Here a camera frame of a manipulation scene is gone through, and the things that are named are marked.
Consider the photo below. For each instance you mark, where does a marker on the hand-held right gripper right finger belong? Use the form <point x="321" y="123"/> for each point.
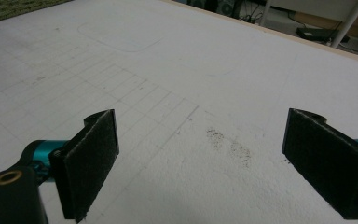
<point x="329" y="161"/>

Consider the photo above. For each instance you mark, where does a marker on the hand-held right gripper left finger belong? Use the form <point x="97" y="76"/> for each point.
<point x="84" y="161"/>

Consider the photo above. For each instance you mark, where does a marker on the flat black box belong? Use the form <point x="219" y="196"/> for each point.
<point x="315" y="33"/>

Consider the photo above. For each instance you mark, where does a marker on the white desk leg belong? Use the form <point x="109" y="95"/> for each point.
<point x="349" y="23"/>
<point x="265" y="12"/>

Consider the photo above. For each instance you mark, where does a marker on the white grid foam mat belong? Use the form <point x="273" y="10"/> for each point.
<point x="217" y="77"/>

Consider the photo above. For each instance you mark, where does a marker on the green woven basket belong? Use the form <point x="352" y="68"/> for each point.
<point x="9" y="7"/>

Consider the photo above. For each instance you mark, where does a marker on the black computer tower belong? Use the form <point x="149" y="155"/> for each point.
<point x="227" y="7"/>

